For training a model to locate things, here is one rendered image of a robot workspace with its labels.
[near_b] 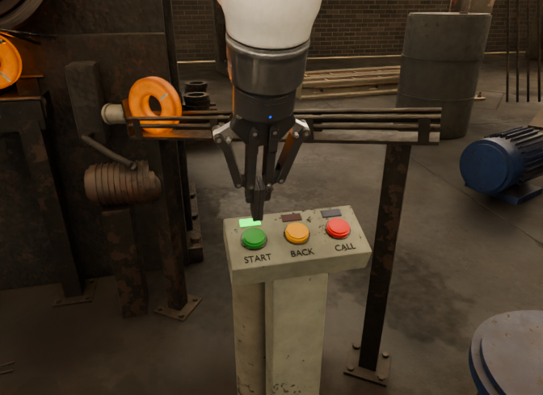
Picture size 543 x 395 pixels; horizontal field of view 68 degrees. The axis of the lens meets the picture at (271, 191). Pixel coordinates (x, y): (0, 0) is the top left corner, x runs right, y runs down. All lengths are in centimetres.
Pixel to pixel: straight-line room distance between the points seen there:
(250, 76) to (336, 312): 112
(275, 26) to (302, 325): 54
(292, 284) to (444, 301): 96
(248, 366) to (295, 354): 24
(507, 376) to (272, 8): 65
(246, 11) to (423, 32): 288
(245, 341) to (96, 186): 60
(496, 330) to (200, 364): 81
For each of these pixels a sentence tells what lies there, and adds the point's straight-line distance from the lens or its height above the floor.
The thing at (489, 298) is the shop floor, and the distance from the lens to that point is 168.
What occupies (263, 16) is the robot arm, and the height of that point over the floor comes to 95.
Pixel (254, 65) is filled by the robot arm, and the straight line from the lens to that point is 43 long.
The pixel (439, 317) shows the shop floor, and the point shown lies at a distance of 153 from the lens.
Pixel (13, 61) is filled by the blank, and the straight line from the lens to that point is 137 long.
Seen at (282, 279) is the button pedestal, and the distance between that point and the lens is 70.
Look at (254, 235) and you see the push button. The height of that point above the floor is 61.
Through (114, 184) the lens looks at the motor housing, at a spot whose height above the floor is 49.
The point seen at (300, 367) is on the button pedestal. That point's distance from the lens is 86.
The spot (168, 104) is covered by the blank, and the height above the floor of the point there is 72.
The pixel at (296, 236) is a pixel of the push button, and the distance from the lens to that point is 68.
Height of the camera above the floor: 96
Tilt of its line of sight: 25 degrees down
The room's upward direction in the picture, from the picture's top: straight up
